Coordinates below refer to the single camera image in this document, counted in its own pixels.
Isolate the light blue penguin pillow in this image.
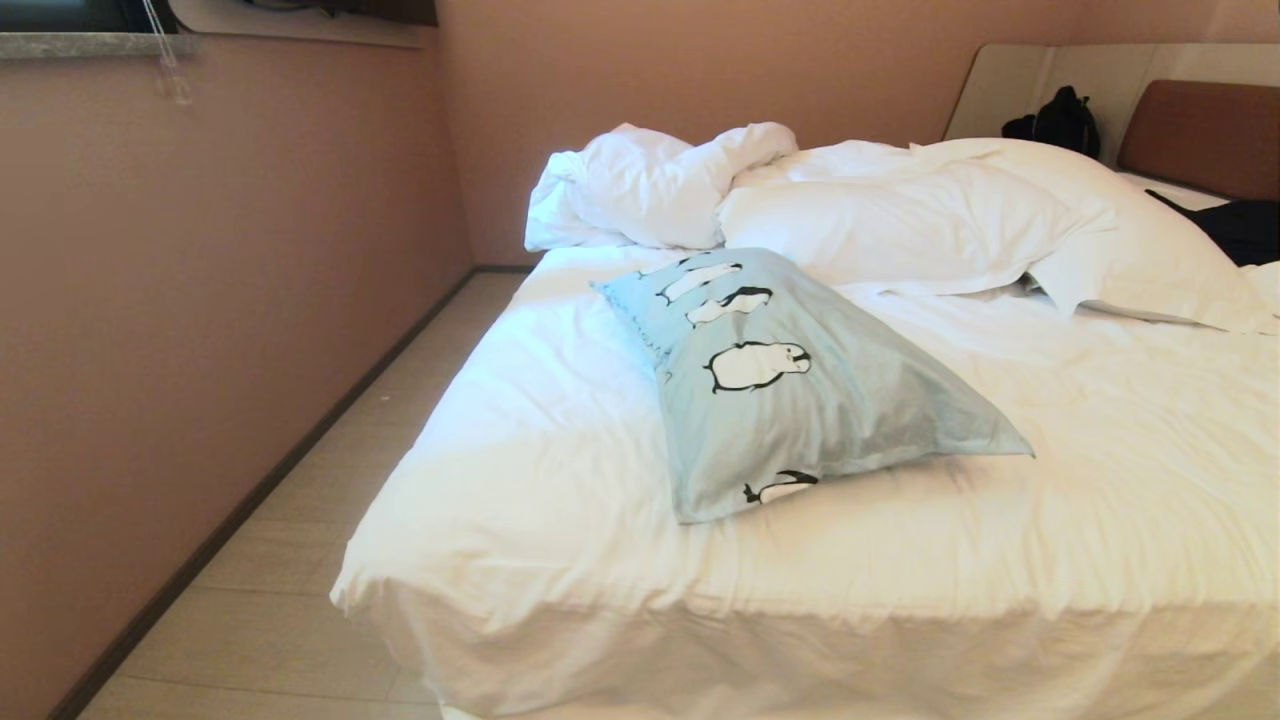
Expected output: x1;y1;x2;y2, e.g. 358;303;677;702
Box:
592;247;1035;525

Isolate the clear blind pull cord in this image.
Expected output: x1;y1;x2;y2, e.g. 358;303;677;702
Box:
141;0;193;106

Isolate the brown headboard cushion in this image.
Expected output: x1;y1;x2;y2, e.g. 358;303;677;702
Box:
1116;80;1280;203

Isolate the grey stone window sill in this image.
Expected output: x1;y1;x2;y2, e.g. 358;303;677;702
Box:
0;32;201;60

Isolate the white bed with sheet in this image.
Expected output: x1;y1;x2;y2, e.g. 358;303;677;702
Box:
330;170;1280;720

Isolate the white pillow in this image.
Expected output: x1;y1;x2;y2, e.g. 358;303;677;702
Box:
717;138;1280;335

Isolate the beige headboard panel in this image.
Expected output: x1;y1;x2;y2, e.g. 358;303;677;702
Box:
943;42;1280;170

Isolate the white crumpled duvet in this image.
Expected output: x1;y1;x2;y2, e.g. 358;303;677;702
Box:
524;122;799;252

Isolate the black backpack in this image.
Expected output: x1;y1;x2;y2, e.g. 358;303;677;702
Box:
1001;85;1102;160

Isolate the black garment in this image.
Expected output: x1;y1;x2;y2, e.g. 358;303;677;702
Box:
1146;189;1280;268

